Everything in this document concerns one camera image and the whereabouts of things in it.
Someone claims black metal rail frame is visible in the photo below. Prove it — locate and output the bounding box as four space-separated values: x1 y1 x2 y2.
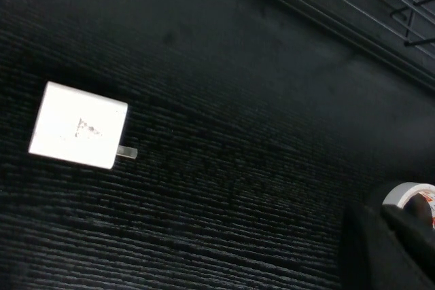
219 0 435 84

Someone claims white adhesive tape roll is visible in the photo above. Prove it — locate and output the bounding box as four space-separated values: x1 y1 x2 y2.
381 182 435 230

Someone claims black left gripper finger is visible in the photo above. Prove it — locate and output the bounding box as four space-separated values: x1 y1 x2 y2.
343 198 435 290

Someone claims white plug charger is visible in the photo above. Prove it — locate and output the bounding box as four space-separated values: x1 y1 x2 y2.
27 80 139 170

